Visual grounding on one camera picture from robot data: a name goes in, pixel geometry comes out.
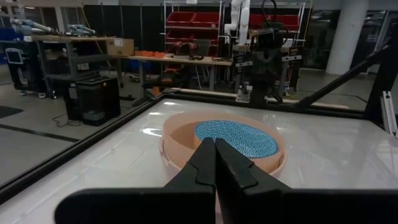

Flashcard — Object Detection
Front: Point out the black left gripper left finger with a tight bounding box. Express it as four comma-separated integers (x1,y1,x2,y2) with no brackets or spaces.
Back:
163,138,217,191

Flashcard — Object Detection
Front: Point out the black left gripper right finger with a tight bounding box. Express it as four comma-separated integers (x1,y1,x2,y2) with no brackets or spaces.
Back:
215,138,292,200

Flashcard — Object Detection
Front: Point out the blue patterned bowl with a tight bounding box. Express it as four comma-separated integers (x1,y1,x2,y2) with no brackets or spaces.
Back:
194,120,279,169

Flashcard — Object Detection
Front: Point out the peach bowl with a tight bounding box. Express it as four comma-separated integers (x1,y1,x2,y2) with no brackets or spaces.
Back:
162,111,285,175

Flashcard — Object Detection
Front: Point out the pink bowl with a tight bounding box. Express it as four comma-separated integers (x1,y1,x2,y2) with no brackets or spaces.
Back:
157,136,287,177

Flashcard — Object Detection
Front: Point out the long wooden table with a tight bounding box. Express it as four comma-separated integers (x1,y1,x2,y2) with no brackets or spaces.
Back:
111,55,233,91

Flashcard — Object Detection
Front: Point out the red power tool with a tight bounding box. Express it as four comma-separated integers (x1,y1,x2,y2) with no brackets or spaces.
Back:
173,41,199,57

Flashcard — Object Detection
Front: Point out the small orange tray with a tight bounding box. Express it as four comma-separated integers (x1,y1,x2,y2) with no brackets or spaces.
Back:
134,50,166,58

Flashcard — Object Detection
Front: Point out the black cabinet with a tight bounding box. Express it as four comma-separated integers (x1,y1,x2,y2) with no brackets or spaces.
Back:
63,75,122,127

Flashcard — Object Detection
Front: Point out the metal storage rack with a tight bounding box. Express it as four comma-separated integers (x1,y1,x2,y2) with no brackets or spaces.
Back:
163,0,223,57

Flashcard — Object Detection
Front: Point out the cardboard box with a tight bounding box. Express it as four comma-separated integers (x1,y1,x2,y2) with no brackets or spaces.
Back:
106,37,136,57

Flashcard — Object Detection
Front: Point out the red storage bin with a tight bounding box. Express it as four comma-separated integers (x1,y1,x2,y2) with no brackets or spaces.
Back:
248,13,301,31
191,12,220,29
166,11,194,27

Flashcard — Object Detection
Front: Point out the white round pillar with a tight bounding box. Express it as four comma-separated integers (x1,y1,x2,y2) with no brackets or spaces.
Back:
325,0,369,76

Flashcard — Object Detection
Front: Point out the black cart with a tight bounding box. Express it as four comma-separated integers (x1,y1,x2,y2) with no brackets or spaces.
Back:
4,41,48,98

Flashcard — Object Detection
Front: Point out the black floor mat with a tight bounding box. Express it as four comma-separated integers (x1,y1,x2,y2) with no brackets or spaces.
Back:
0,105,24,119

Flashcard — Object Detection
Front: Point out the tablet screen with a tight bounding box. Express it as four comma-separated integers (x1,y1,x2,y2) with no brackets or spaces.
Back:
4,47,24,65

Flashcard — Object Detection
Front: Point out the black diagonal frame strut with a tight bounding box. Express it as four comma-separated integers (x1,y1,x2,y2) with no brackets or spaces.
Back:
297,46,389,109

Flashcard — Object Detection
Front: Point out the black floor cable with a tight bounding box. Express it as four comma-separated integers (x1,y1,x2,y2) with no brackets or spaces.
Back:
52,113,82,128

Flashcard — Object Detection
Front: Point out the black looped cable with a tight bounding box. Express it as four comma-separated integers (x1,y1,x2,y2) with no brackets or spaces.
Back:
260,0,289,37

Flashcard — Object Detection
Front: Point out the aluminium bracket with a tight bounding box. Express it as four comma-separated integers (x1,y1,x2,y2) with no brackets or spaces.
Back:
380,90,398,138

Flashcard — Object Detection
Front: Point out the black upright frame post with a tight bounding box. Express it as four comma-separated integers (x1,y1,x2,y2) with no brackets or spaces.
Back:
364,29,398,127

